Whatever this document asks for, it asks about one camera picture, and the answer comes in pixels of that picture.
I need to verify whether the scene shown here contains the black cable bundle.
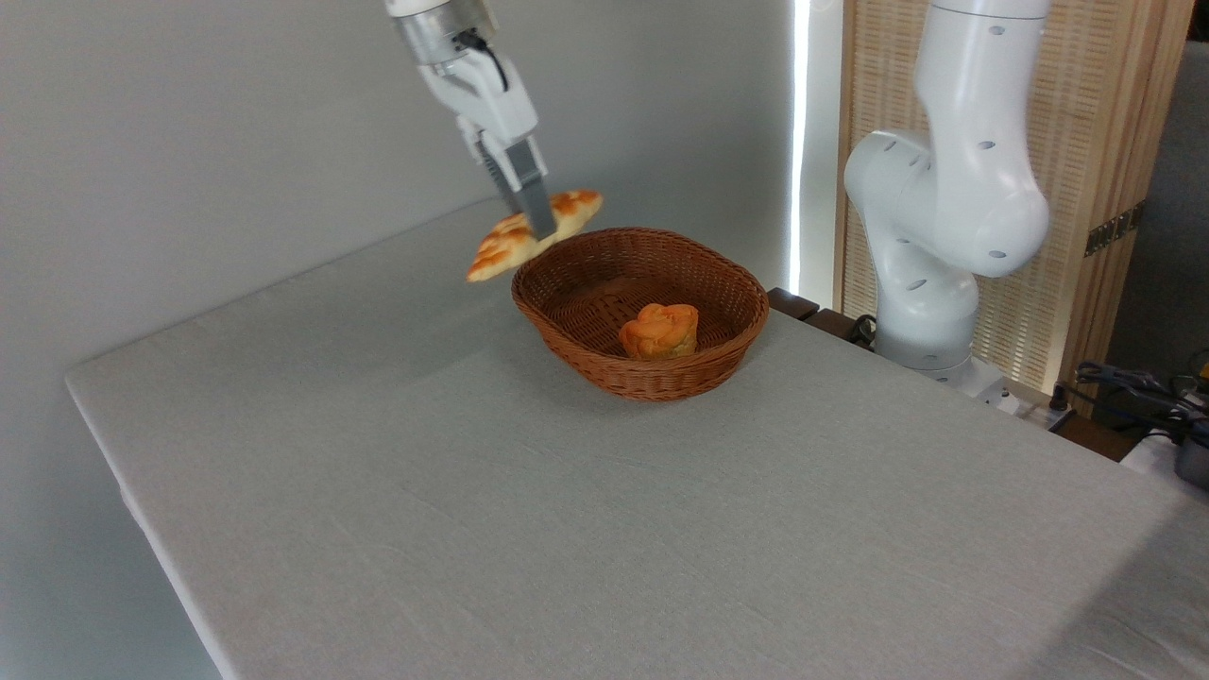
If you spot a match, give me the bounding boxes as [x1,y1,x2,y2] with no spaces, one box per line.
[1072,360,1209,447]

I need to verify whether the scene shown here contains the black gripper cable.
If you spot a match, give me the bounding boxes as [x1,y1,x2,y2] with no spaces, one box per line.
[452,29,512,94]

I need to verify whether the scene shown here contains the brown wicker basket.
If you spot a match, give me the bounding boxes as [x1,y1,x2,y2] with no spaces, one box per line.
[511,226,772,404]

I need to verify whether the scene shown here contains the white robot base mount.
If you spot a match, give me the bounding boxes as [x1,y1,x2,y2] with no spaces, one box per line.
[930,361,1023,417]

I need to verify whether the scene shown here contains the braided golden bread loaf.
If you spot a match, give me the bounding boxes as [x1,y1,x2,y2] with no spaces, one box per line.
[465,189,605,284]

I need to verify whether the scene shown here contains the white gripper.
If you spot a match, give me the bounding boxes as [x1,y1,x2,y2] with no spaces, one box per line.
[416,47,559,240]

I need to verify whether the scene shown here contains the small round orange bun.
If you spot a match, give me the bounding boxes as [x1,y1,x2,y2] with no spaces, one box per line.
[618,302,701,362]

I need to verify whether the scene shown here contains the grey tablecloth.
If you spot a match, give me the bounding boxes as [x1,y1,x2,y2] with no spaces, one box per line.
[63,198,1209,680]

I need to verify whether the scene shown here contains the metal screen hinge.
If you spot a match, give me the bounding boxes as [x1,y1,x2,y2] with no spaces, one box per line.
[1083,200,1148,258]

